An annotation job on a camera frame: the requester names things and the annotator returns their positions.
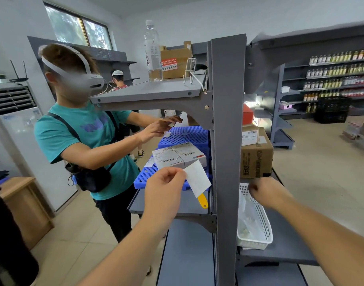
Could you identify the person's right hand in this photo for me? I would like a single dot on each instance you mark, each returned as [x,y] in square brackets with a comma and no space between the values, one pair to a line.
[271,193]

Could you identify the person's left hand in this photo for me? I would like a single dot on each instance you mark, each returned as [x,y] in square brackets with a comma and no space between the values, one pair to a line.
[161,196]

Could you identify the person's left thumb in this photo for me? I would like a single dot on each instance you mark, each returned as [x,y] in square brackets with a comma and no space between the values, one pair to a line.
[178,177]

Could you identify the person's right fingers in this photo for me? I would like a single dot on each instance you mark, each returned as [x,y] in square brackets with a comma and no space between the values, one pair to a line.
[255,189]

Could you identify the white paper label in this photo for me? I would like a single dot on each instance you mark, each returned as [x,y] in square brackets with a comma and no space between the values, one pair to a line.
[197,178]

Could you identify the person's left forearm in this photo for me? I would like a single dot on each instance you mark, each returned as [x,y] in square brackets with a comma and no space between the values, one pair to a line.
[131,253]

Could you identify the person's right forearm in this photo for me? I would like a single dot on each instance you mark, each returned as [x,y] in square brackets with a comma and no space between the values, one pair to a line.
[327,241]

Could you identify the blue plastic crate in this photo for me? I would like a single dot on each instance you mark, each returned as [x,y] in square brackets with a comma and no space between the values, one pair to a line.
[170,175]
[185,136]

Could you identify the white labelled box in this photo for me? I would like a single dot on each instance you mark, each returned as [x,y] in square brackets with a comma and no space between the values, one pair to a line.
[167,159]
[190,154]

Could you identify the white plastic basket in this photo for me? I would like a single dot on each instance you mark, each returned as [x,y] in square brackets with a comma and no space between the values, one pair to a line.
[256,220]

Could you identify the brown labelled cardboard box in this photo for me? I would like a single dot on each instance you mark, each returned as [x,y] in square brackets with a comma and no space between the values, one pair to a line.
[256,154]

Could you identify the red box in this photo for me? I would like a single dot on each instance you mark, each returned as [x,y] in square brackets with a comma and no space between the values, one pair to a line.
[246,114]

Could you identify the grey metal shelf unit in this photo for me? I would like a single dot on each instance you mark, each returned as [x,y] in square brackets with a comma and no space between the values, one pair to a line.
[226,116]

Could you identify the black waist bag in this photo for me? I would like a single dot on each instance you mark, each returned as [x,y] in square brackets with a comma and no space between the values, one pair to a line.
[91,178]

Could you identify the pink box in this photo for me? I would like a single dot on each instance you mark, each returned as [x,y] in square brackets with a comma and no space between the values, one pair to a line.
[286,106]

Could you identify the black plastic crate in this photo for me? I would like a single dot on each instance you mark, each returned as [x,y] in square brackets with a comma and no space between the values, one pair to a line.
[332,110]

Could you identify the wrapped pack of bottles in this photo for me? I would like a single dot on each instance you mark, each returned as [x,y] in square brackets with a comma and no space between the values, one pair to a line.
[353,132]

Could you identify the open cardboard box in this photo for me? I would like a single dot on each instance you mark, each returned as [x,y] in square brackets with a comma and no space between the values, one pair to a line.
[175,61]

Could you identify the grey shelf with bottles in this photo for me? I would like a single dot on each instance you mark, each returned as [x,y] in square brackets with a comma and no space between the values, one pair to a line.
[327,86]

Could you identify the clear plastic water bottle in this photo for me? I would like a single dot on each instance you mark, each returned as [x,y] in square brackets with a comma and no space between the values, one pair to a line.
[153,50]

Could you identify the white headset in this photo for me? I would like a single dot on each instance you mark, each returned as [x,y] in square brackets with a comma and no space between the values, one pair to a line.
[80,75]

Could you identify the rows of small bottles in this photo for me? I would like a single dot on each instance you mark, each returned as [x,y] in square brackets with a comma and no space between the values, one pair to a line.
[339,74]

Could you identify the white standing air conditioner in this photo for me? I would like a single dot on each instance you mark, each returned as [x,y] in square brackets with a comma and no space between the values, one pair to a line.
[30,139]

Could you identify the wooden cabinet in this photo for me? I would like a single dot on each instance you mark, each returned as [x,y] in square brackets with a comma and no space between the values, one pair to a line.
[24,208]

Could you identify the black clothing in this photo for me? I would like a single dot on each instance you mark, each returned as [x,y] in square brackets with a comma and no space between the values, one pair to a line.
[9,235]

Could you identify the window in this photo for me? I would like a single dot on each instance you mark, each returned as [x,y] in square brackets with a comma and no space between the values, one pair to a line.
[77,28]

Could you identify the black router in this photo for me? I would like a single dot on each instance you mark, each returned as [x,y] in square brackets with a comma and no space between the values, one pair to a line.
[18,75]

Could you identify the grey wall shelf unit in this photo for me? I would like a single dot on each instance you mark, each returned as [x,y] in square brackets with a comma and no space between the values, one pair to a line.
[110,59]

